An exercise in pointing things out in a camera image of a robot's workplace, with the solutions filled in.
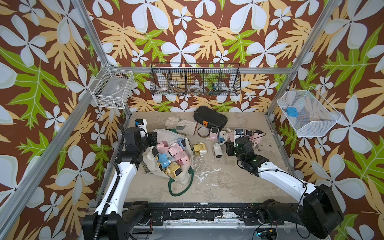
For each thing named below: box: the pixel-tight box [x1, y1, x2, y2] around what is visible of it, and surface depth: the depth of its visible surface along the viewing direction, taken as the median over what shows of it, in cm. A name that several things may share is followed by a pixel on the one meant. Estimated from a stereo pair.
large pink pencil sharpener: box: [174, 150, 190, 166], surface depth 90 cm
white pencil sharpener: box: [212, 141, 226, 159], surface depth 95 cm
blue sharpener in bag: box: [158, 153, 173, 169], surface depth 90 cm
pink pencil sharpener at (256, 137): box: [251, 129, 263, 149], surface depth 100 cm
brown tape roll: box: [197, 126, 211, 138], surface depth 110 cm
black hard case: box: [193, 105, 228, 130], surface depth 116 cm
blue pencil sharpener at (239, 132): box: [235, 128, 245, 138], surface depth 75 cm
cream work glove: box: [165, 116, 197, 136], surface depth 114 cm
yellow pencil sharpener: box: [167, 162, 182, 177], surface depth 86 cm
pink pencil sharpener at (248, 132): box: [245, 129, 254, 137], surface depth 101 cm
